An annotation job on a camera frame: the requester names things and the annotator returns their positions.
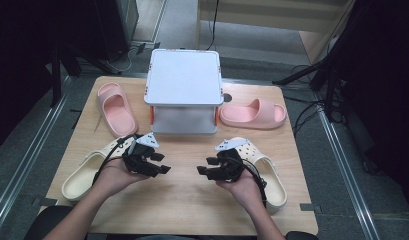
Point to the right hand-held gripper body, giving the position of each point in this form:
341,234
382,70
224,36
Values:
232,166

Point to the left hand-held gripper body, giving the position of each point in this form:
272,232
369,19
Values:
137,160

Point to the cream perforated clog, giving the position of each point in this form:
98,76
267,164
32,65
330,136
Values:
275,186
80,180

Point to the pink slipper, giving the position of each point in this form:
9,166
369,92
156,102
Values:
258,115
117,113

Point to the white plastic storage box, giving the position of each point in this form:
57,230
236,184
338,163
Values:
183,76

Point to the person's left hand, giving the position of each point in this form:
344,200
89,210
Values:
113,178

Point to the person's right hand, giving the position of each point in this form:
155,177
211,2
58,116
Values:
247,193

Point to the black tape strip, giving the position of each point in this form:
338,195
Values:
308,207
43,201

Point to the black tripod stand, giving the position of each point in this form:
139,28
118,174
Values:
331,96

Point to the dark cabinet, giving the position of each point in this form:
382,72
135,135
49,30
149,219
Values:
118,26

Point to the dark curtain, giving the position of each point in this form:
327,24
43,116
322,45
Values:
385,83
22,66

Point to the beige wooden furniture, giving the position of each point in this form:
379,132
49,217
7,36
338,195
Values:
275,13

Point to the metal floor rail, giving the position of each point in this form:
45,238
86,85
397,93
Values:
34,150
343,166

